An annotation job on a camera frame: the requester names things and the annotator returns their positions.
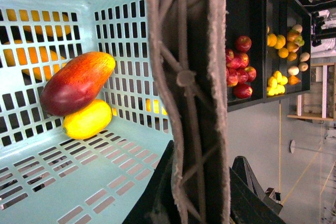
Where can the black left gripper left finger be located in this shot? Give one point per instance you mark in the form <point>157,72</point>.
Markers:
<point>156,204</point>

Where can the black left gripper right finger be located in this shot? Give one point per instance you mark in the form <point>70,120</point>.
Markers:
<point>250,203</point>

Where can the yellow lemon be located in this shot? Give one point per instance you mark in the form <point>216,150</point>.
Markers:
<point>88,121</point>

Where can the light blue plastic basket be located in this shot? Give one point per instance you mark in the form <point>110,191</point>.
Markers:
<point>46,176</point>

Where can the red yellow mango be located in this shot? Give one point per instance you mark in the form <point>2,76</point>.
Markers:
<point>77,84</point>

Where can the brown basket handle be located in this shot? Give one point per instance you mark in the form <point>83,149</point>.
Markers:
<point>187,51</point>

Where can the red apple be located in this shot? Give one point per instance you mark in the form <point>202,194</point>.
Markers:
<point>243,43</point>

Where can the dark display stand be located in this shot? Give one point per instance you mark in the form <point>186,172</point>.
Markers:
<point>255,19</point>

